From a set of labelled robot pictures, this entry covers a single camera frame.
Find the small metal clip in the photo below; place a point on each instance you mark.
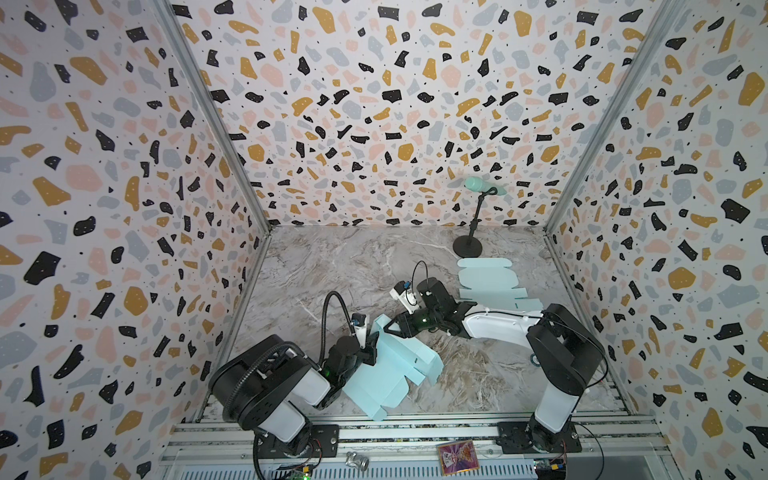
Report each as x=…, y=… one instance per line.
x=357, y=461

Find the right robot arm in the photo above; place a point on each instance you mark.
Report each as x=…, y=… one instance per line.
x=568, y=354

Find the circuit board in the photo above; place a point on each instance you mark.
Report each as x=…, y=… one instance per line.
x=551, y=468
x=300, y=472

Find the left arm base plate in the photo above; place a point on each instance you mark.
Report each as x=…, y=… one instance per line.
x=316, y=440

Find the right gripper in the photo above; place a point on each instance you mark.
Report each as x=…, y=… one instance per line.
x=411, y=321

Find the black microphone stand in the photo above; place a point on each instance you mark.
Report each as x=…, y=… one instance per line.
x=468, y=246

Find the colourful square card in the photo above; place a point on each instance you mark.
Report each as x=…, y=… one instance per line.
x=457, y=457

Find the circuit board left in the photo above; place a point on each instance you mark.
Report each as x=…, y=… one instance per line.
x=300, y=472

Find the aluminium mounting rail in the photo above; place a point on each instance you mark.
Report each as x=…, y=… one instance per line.
x=405, y=447

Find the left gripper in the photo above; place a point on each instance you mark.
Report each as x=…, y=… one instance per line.
x=371, y=348

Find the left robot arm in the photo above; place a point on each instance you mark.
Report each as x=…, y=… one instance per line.
x=254, y=388

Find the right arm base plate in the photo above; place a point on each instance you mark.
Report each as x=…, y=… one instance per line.
x=518, y=437

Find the mint paper box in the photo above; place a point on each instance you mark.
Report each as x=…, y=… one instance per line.
x=383, y=386
x=493, y=283

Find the circuit board right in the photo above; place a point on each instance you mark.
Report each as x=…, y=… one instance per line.
x=551, y=468

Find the mint green microphone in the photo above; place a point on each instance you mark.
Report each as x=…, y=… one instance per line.
x=478, y=185

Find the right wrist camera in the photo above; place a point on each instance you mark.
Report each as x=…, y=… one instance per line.
x=403, y=293

